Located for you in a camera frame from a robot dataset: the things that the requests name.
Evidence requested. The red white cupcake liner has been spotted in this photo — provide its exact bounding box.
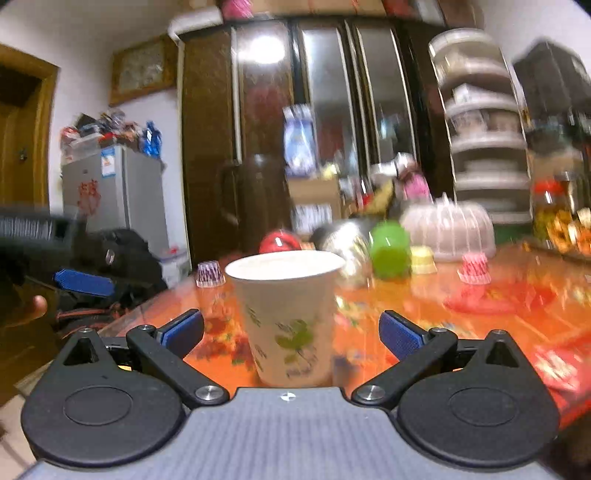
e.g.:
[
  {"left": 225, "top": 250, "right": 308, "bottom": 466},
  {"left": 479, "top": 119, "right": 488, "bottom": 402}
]
[{"left": 457, "top": 252, "right": 491, "bottom": 285}]

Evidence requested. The dark wooden cabinet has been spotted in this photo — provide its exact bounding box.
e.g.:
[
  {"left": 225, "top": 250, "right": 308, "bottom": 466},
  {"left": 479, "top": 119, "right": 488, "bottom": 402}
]
[{"left": 180, "top": 15, "right": 454, "bottom": 263}]

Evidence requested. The green plastic cup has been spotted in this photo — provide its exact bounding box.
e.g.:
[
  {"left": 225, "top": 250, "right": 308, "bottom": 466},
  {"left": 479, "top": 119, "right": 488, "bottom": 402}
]
[{"left": 369, "top": 221, "right": 411, "bottom": 280}]

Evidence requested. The white paper cup green print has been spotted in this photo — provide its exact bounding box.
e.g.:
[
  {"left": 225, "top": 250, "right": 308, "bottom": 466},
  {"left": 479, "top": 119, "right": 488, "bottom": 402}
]
[{"left": 225, "top": 250, "right": 345, "bottom": 388}]

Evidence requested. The purple polka dot cupcake liner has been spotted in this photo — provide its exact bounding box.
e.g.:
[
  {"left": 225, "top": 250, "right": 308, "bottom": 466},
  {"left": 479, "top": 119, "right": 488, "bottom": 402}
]
[{"left": 195, "top": 260, "right": 225, "bottom": 289}]

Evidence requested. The cardboard box with label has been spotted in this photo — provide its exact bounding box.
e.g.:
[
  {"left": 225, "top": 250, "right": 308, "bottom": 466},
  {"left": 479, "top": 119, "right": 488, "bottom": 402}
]
[{"left": 287, "top": 178, "right": 342, "bottom": 237}]

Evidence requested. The pickle jar red lid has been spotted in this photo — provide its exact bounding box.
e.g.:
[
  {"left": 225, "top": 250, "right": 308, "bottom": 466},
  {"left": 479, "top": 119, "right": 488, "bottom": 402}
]
[{"left": 532, "top": 179, "right": 567, "bottom": 241}]

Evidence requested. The blue printed plastic bag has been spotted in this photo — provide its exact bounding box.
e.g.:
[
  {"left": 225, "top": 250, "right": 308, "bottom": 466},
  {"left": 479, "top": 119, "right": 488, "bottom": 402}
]
[{"left": 283, "top": 104, "right": 318, "bottom": 178}]

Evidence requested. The person hand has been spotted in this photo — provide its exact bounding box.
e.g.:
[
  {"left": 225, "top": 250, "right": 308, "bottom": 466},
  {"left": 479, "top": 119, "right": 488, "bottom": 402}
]
[{"left": 10, "top": 295, "right": 48, "bottom": 326}]

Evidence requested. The grey small refrigerator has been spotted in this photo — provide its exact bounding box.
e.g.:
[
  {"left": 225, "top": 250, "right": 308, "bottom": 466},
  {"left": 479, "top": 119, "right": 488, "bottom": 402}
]
[{"left": 62, "top": 145, "right": 169, "bottom": 256}]

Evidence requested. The blue water bottle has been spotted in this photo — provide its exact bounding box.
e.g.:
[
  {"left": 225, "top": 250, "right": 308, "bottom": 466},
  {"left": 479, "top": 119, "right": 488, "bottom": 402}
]
[{"left": 140, "top": 121, "right": 162, "bottom": 159}]

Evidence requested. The yellow cupcake liner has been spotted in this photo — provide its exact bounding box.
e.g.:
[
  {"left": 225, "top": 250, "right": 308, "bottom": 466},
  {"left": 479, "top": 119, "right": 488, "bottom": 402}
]
[{"left": 411, "top": 245, "right": 438, "bottom": 275}]

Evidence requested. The brown plastic pitcher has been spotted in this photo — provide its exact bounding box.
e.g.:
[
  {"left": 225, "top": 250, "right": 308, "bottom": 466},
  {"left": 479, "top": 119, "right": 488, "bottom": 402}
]
[{"left": 217, "top": 154, "right": 291, "bottom": 253}]

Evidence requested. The steel colander bowl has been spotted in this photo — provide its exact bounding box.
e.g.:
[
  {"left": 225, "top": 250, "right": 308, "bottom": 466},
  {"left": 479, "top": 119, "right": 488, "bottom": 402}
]
[{"left": 310, "top": 220, "right": 372, "bottom": 289}]

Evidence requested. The white tiered dish rack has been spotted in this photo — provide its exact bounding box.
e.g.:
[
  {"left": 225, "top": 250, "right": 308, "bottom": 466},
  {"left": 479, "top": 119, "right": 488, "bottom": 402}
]
[{"left": 429, "top": 28, "right": 532, "bottom": 225}]

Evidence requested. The black bag on rack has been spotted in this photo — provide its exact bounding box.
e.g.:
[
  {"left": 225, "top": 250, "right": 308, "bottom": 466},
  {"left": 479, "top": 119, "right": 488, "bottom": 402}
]
[{"left": 513, "top": 39, "right": 590, "bottom": 120}]

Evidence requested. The framed wall picture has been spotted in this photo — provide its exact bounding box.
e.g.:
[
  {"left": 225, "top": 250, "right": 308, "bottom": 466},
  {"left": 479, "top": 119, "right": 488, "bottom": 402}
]
[{"left": 109, "top": 35, "right": 178, "bottom": 106}]

